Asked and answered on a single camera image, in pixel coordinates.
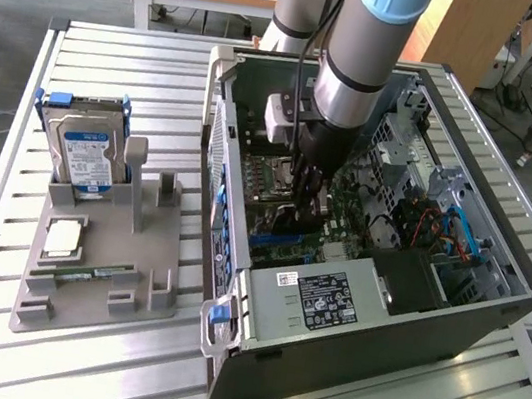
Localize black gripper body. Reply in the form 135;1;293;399
293;117;360;180

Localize black graphics card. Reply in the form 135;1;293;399
266;199;327;244

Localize metal CPU socket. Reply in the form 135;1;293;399
265;155;299;198

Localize green motherboard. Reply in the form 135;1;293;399
213;103;395;288

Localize green RAM stick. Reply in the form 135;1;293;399
29;251;136;297
254;190;293;220

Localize blue expansion slot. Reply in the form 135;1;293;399
246;224;306;256

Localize metal disk bay cage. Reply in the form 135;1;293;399
356;78;471;249

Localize grey power supply unit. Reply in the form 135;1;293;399
236;238;402;365

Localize blue case release latch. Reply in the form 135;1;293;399
205;303;234;327

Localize black open PC case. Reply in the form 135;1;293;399
154;26;532;399

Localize white electronics box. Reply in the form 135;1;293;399
475;41;519;95

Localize wooden cabinet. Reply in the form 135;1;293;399
398;0;532;102

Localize grey parts rack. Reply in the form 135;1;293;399
7;120;204;360

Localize hard disk with blue caddy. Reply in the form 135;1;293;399
18;81;135;208

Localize silver CPU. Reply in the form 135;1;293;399
39;217;87;266

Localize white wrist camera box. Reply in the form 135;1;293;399
259;89;314;149

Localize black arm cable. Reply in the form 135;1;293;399
280;0;348;170

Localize red orange wire bundle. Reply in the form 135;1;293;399
408;202;451;252

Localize blue wire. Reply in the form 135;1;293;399
436;202;494;269

